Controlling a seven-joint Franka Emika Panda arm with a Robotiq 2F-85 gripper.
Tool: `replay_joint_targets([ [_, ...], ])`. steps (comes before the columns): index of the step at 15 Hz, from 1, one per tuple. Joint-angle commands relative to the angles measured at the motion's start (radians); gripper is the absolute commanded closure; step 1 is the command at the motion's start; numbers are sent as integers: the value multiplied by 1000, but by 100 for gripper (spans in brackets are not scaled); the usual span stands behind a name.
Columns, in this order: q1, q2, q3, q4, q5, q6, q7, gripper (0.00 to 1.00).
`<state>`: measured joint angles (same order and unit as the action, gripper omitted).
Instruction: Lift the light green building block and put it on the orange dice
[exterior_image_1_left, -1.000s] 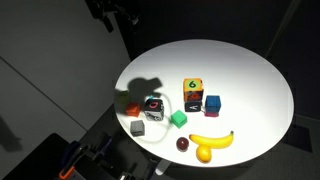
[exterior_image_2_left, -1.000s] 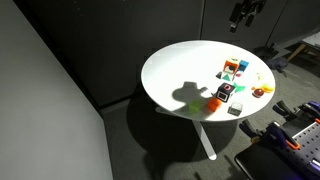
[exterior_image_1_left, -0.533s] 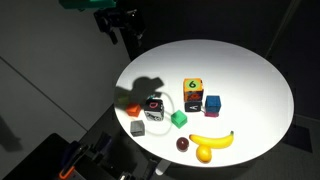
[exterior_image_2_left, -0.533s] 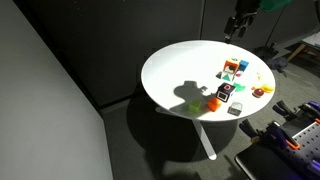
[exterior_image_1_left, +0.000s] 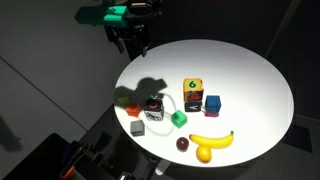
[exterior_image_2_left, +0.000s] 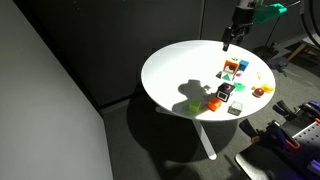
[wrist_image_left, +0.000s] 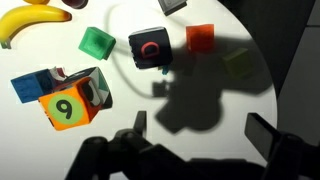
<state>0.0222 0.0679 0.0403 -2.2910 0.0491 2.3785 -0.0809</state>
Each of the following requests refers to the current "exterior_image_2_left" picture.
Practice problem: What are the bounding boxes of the blue building block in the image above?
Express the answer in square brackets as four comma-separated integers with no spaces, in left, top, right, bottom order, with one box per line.
[238,59,250,73]

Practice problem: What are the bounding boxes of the dark bag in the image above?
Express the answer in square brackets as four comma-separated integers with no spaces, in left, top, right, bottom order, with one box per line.
[265,55,288,74]

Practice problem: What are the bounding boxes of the wooden bench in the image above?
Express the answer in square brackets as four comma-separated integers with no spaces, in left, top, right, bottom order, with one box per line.
[285,31,320,63]

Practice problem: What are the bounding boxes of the perforated metal plate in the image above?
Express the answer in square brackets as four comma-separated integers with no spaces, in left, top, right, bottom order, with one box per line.
[292,121,320,148]

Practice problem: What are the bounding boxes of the black spring clamp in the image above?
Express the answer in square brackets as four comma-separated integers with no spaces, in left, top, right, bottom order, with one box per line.
[272,99,302,122]

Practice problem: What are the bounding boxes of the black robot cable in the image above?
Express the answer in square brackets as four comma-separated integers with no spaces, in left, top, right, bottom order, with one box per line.
[299,0,320,48]

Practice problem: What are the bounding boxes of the black handled clamp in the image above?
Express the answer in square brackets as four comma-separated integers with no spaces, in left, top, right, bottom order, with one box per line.
[238,118,268,144]

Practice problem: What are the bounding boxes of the dark red plum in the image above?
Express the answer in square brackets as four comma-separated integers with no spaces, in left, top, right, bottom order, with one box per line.
[252,87,265,99]

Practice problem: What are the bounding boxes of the light green building block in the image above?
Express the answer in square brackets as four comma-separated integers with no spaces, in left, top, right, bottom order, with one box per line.
[188,99,202,113]

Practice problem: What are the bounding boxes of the purple clamp with orange tip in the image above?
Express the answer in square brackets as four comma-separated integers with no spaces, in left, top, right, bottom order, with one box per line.
[266,121,302,151]

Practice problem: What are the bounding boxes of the orange fabric dice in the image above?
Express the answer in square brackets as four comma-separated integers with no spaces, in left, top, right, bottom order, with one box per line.
[223,57,240,75]

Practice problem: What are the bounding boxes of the grey building block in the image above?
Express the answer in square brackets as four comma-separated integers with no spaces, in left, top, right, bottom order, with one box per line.
[227,100,244,117]

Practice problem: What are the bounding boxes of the teal green building block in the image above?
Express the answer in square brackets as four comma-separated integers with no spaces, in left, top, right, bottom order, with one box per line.
[233,82,247,93]

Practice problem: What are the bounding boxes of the black fabric cube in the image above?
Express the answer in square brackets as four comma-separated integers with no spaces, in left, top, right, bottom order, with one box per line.
[215,82,237,104]

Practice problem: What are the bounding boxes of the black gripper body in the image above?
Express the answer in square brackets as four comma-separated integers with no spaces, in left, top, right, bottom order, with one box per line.
[231,6,256,30]

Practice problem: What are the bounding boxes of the orange building block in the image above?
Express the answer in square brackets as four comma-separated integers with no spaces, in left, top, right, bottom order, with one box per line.
[207,96,223,112]

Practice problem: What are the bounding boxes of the white table leg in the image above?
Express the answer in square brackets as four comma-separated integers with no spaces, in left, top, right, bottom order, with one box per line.
[156,106,218,161]

